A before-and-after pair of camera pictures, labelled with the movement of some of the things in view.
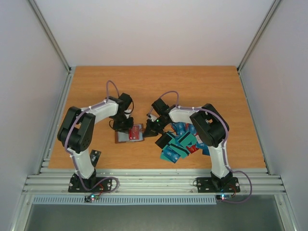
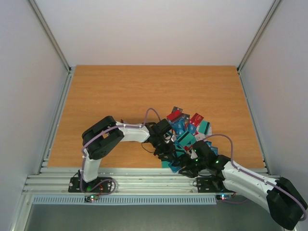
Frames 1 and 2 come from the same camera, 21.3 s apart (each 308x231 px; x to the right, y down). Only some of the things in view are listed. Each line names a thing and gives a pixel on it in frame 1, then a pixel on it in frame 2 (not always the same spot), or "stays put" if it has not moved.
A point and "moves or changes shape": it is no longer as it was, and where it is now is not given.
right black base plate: [229, 185] stays put
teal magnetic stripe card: [187, 139] stays put
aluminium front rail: [146, 181] stays put
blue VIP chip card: [171, 155] moves or changes shape
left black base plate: [76, 186] stays put
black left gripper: [125, 129] -> [168, 153]
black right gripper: [153, 126] -> [190, 166]
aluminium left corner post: [66, 87] stays put
